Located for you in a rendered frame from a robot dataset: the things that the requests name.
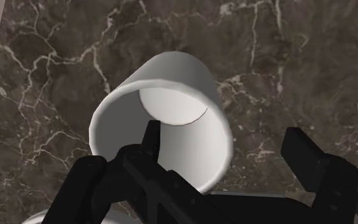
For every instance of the white cup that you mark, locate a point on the white cup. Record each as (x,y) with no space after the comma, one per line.
(191,145)

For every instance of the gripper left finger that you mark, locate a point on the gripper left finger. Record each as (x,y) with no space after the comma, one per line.
(126,186)

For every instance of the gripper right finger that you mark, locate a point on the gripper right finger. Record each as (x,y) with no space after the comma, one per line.
(336,180)

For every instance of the white round object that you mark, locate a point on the white round object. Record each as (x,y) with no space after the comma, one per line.
(33,219)

